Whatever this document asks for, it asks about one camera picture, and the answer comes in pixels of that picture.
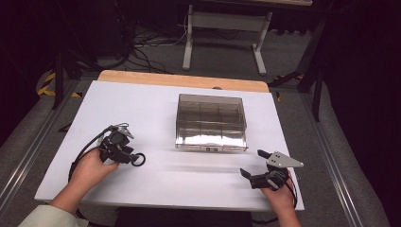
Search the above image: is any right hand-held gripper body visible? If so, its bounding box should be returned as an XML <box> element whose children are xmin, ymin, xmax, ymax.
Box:
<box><xmin>249</xmin><ymin>150</ymin><xmax>305</xmax><ymax>190</ymax></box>

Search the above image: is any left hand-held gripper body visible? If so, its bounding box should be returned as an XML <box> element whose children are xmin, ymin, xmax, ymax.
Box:
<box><xmin>97</xmin><ymin>123</ymin><xmax>136</xmax><ymax>164</ymax></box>

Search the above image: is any black rubber ring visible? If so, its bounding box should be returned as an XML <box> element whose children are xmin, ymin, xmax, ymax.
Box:
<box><xmin>131</xmin><ymin>152</ymin><xmax>147</xmax><ymax>167</ymax></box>

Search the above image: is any clear plastic drawer box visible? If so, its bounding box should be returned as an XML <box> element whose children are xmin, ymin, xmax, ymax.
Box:
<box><xmin>174</xmin><ymin>93</ymin><xmax>249</xmax><ymax>153</ymax></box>

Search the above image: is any person's left hand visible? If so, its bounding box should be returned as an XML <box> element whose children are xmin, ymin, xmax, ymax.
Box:
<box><xmin>70</xmin><ymin>148</ymin><xmax>121</xmax><ymax>194</ymax></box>

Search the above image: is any person's right hand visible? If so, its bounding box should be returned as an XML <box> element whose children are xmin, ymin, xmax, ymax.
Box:
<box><xmin>260</xmin><ymin>178</ymin><xmax>296</xmax><ymax>213</ymax></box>

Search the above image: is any white table board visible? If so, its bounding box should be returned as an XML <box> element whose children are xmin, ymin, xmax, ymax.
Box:
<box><xmin>34</xmin><ymin>79</ymin><xmax>305</xmax><ymax>212</ymax></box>

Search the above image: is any person's dark clothing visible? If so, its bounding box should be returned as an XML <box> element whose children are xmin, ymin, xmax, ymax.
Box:
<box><xmin>113</xmin><ymin>206</ymin><xmax>253</xmax><ymax>227</ymax></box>

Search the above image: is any black metal stand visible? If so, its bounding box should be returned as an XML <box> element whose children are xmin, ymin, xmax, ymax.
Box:
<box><xmin>50</xmin><ymin>0</ymin><xmax>103</xmax><ymax>111</ymax></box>
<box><xmin>268</xmin><ymin>9</ymin><xmax>330</xmax><ymax>123</ymax></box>

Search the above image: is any wooden table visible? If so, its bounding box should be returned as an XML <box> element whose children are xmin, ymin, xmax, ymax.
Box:
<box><xmin>96</xmin><ymin>69</ymin><xmax>270</xmax><ymax>94</ymax></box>

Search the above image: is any yellow black floor tape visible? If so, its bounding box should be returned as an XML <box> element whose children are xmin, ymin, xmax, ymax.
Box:
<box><xmin>36</xmin><ymin>72</ymin><xmax>82</xmax><ymax>98</ymax></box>

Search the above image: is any black curtain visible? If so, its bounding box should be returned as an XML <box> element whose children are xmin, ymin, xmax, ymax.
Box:
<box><xmin>320</xmin><ymin>0</ymin><xmax>401</xmax><ymax>226</ymax></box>
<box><xmin>0</xmin><ymin>0</ymin><xmax>62</xmax><ymax>148</ymax></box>

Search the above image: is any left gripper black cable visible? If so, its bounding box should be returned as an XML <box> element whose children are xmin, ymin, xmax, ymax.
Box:
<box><xmin>67</xmin><ymin>122</ymin><xmax>131</xmax><ymax>183</ymax></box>

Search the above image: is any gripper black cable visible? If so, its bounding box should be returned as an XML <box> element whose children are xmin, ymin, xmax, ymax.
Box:
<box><xmin>284</xmin><ymin>174</ymin><xmax>299</xmax><ymax>210</ymax></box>
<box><xmin>67</xmin><ymin>122</ymin><xmax>131</xmax><ymax>183</ymax></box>

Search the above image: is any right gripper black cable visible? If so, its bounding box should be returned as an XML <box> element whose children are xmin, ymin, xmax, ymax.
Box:
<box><xmin>284</xmin><ymin>174</ymin><xmax>299</xmax><ymax>210</ymax></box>

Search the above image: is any aluminium floor rail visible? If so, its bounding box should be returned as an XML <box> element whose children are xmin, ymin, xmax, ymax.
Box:
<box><xmin>298</xmin><ymin>92</ymin><xmax>367</xmax><ymax>227</ymax></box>
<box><xmin>0</xmin><ymin>79</ymin><xmax>80</xmax><ymax>207</ymax></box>

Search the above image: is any bundle of floor cables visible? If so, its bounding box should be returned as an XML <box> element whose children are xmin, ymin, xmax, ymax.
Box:
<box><xmin>112</xmin><ymin>0</ymin><xmax>192</xmax><ymax>76</ymax></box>

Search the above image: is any white metal desk frame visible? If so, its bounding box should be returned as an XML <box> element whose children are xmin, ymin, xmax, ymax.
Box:
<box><xmin>182</xmin><ymin>3</ymin><xmax>274</xmax><ymax>77</ymax></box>

